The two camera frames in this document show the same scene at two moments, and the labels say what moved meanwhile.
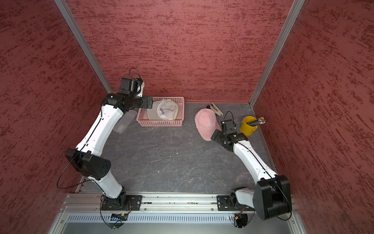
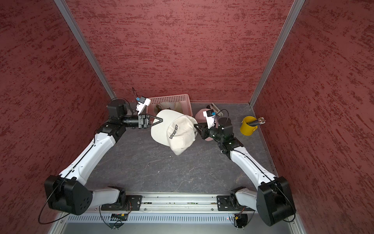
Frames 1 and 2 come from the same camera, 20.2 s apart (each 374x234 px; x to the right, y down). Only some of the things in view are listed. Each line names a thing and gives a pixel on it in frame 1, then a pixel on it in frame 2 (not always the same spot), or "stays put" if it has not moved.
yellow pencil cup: [246, 129] stays put
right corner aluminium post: [293, 12] stays put
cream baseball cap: [166, 109] → [177, 130]
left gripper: [143, 105] → [144, 121]
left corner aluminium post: [85, 43] stays put
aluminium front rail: [78, 203] stays put
